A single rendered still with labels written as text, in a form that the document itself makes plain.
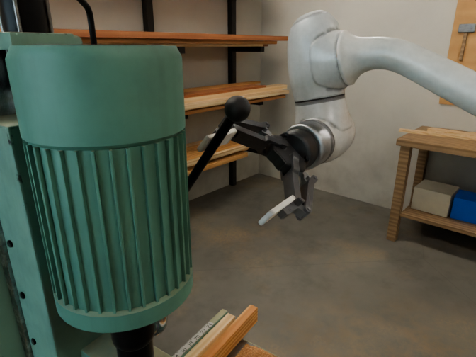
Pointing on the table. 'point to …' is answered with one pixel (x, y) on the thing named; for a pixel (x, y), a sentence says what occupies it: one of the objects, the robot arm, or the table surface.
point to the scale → (193, 339)
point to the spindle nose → (134, 342)
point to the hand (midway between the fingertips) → (238, 178)
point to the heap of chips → (253, 352)
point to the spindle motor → (108, 178)
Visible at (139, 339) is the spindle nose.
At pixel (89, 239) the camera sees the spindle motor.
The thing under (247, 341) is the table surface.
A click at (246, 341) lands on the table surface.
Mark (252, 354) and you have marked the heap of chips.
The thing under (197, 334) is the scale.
